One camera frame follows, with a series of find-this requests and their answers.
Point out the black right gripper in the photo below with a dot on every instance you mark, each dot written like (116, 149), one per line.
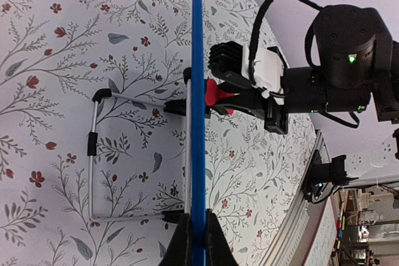
(358, 63)

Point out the red whiteboard eraser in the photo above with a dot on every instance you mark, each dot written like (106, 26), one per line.
(213, 94)

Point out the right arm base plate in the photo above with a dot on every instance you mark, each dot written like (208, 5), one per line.
(322, 178)

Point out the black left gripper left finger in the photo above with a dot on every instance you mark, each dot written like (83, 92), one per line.
(179, 251)

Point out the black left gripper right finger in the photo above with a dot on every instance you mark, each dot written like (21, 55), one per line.
(217, 250)

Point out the whiteboard wire kickstand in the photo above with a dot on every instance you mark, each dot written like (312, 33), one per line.
(168, 216)

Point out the blue-framed whiteboard with writing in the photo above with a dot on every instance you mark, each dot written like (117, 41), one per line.
(198, 207)

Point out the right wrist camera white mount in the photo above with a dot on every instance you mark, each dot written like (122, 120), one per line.
(229, 62)

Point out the aluminium front rail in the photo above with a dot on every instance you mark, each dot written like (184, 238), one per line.
(294, 238)

